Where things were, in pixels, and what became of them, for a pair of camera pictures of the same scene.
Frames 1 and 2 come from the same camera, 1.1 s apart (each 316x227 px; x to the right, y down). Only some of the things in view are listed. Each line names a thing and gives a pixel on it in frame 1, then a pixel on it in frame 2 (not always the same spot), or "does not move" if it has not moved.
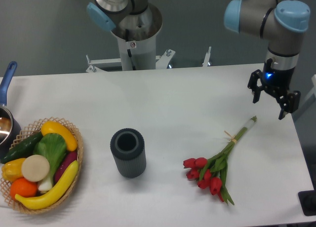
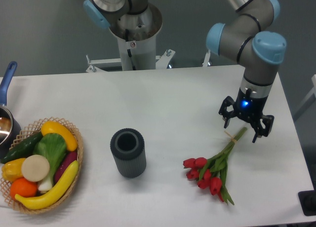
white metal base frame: [162, 61] does not move
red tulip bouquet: [210, 174] does not move
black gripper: [278, 80] → [249, 108]
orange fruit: [23, 187] does not move
